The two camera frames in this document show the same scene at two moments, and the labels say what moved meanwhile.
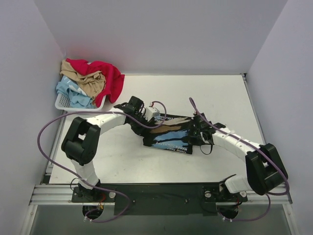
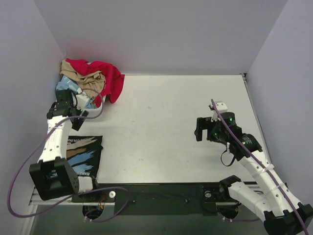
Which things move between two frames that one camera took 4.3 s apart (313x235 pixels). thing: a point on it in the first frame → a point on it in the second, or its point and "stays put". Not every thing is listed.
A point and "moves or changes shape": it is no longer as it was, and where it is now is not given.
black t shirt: (173, 135) moves or changes shape
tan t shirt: (93, 84) stays put
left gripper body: (140, 126) → (63, 96)
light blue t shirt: (78, 98) stays put
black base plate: (159, 199) stays put
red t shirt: (114, 79) stays put
